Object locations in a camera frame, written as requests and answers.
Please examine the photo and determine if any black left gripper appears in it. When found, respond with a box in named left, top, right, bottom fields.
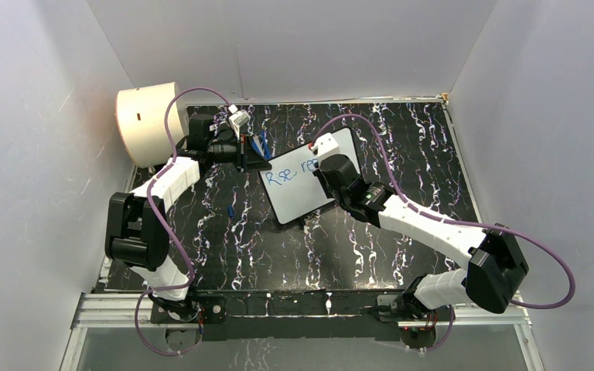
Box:
left=209, top=133, right=273, bottom=174

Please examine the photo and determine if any black framed whiteboard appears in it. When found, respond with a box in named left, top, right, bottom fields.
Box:
left=259, top=144, right=334, bottom=225

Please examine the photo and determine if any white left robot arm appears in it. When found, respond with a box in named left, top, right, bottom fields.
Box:
left=104, top=110, right=271, bottom=322

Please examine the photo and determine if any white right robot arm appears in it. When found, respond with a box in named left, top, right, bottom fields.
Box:
left=315, top=154, right=529, bottom=320

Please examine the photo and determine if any cream cylindrical drum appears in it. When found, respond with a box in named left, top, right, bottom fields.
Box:
left=115, top=82, right=189, bottom=168

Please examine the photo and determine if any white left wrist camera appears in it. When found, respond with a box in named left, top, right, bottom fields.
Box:
left=227, top=104, right=251, bottom=130

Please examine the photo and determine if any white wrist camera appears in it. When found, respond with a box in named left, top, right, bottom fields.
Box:
left=310, top=134, right=340, bottom=162
left=227, top=104, right=251, bottom=130

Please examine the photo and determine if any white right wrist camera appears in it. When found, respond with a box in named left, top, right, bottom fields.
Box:
left=310, top=134, right=340, bottom=162

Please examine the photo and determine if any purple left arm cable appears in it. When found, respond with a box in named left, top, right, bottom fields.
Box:
left=134, top=87, right=237, bottom=357

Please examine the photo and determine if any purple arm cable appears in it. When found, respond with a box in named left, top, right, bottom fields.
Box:
left=311, top=113, right=577, bottom=354
left=134, top=87, right=237, bottom=357

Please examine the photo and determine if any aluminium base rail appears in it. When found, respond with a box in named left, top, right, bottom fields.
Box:
left=61, top=290, right=544, bottom=370

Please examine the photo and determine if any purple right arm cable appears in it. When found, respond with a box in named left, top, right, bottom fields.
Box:
left=311, top=113, right=577, bottom=354

